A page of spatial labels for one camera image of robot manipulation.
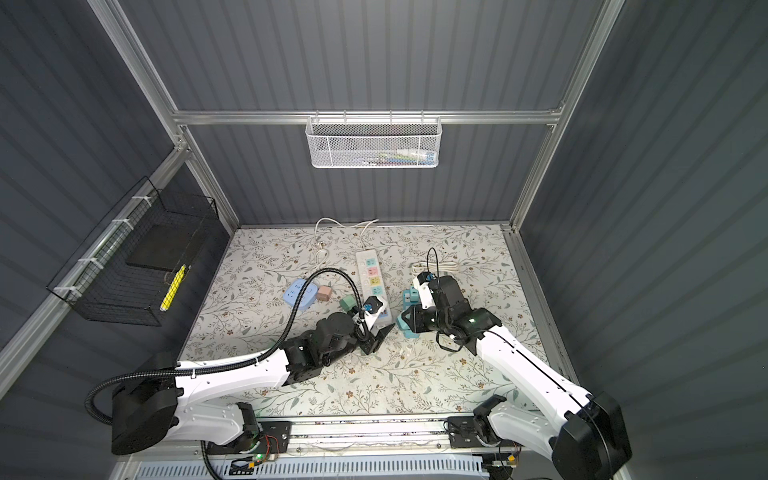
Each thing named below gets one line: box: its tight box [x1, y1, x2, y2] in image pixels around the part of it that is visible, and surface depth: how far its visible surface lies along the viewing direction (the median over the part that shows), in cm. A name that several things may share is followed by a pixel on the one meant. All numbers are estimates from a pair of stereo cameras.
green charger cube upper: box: [340, 295, 357, 312], surface depth 98 cm
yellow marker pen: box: [159, 264, 187, 311], surface depth 71 cm
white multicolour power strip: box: [355, 249, 391, 320], surface depth 107 cm
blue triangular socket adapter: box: [284, 278, 319, 311], surface depth 100 cm
